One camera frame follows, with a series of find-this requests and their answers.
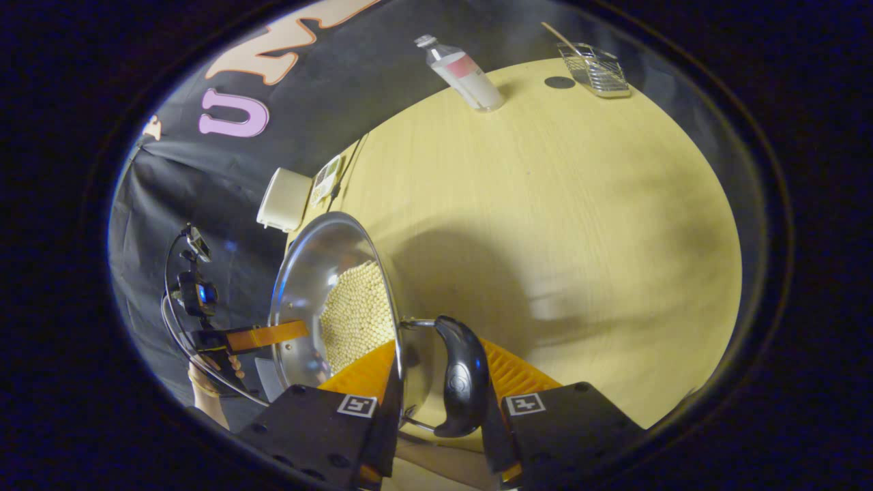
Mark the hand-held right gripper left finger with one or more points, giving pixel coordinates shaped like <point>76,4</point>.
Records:
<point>307,429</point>

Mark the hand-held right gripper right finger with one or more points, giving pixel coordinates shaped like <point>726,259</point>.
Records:
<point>566,429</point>

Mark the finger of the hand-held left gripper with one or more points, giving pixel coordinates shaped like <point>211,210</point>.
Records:
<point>269,334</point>

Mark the pile of yellow beans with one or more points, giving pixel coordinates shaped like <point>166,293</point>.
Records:
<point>358,314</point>

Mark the white toaster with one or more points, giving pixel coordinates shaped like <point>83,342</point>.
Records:
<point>283,200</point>

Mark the white divided plate with beans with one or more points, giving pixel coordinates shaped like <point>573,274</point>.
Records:
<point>326,181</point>

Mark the clear plastic bottle pink label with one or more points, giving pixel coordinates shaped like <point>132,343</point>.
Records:
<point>467,75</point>

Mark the wooden stick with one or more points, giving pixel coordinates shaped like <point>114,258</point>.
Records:
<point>559,37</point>

